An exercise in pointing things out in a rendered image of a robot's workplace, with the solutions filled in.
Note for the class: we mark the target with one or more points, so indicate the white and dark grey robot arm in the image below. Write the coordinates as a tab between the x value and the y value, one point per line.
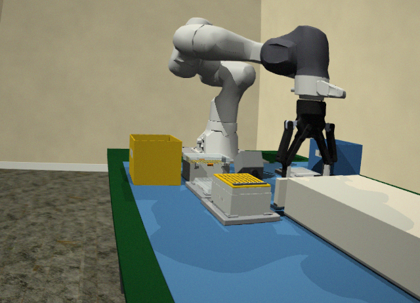
303	53

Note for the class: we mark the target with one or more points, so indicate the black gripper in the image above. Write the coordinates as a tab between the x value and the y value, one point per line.
308	127

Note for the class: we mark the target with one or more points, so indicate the yellow open-top bin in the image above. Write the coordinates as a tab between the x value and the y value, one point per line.
156	162

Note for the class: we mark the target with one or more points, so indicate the blue open-top bin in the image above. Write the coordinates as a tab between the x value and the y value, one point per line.
348	158

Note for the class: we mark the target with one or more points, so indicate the blue bench mat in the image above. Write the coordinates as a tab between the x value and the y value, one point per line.
203	261

